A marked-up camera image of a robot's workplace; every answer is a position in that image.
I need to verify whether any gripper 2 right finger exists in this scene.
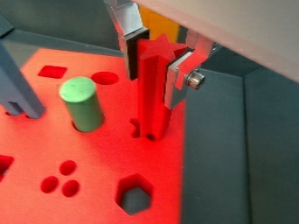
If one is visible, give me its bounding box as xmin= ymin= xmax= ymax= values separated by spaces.
xmin=163 ymin=30 xmax=220 ymax=109

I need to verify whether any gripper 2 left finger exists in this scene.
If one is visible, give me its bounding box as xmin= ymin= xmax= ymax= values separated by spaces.
xmin=104 ymin=0 xmax=149 ymax=81

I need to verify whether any red star-profile bar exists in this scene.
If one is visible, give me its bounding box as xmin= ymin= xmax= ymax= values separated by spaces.
xmin=137 ymin=34 xmax=185 ymax=140

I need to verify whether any yellow tall peg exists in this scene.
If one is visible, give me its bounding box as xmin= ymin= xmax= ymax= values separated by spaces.
xmin=139 ymin=6 xmax=180 ymax=42

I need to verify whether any green cylinder peg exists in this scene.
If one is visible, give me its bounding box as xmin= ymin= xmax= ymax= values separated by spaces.
xmin=59 ymin=76 xmax=104 ymax=132

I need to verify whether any blue-grey arch peg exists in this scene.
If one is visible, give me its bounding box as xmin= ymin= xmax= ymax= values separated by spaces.
xmin=0 ymin=14 xmax=45 ymax=119

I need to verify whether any red shape-sorter block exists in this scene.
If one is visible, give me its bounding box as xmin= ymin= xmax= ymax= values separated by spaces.
xmin=0 ymin=48 xmax=184 ymax=224

